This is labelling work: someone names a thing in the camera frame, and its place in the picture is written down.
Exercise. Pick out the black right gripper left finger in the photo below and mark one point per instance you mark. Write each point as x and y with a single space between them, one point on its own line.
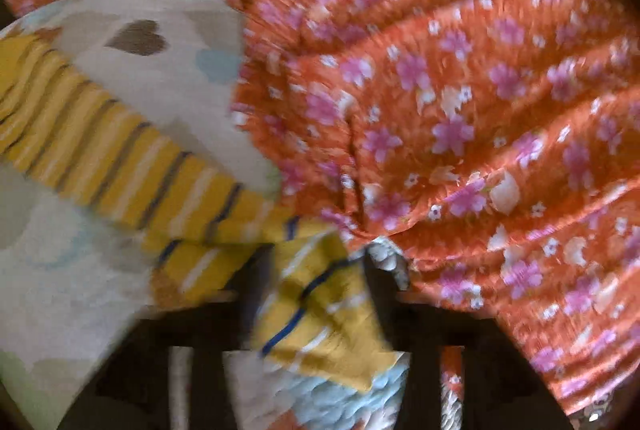
130 389

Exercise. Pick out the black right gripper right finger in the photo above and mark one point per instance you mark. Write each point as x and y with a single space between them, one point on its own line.
500 390

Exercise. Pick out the yellow striped knit sweater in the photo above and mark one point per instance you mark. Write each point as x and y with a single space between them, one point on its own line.
65 131

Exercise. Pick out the white heart-pattern quilt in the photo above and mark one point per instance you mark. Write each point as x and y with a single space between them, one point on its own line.
71 283

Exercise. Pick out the orange floral bed sheet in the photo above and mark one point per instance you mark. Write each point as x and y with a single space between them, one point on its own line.
489 147

